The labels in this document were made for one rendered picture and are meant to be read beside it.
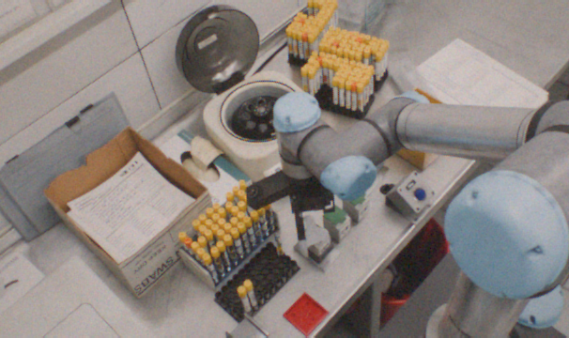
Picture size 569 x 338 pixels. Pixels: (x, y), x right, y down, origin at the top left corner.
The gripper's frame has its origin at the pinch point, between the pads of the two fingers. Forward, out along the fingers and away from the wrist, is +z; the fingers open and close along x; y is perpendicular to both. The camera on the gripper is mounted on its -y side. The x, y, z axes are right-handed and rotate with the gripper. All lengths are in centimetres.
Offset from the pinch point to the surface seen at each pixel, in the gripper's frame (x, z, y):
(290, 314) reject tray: -12.9, 12.3, -4.1
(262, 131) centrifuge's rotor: 27.8, 1.4, -5.3
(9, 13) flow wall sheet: 30, -39, -47
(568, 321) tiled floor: 11, 100, 86
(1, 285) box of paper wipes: -2, 4, -62
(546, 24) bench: 63, 12, 77
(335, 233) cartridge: 2.7, 9.2, 7.7
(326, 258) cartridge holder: -2.1, 11.0, 4.9
